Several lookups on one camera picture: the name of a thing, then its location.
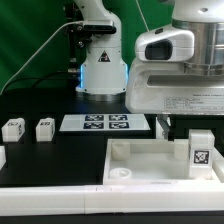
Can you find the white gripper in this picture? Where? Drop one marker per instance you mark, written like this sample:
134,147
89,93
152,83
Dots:
177,71

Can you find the white square tabletop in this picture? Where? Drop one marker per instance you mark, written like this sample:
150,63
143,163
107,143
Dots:
153,161

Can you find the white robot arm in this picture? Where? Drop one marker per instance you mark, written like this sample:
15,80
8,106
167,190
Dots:
104,74

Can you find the white marker base plate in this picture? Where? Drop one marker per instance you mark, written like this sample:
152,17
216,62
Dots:
104,122

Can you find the white front obstacle rail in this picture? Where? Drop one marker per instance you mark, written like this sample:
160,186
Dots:
111,199

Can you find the white obstacle rail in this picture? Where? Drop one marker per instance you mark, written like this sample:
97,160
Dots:
2,157
111,199

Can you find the black camera on stand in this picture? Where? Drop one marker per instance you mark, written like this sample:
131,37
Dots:
99,26

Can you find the white left obstacle rail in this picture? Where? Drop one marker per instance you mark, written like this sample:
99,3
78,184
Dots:
2,157

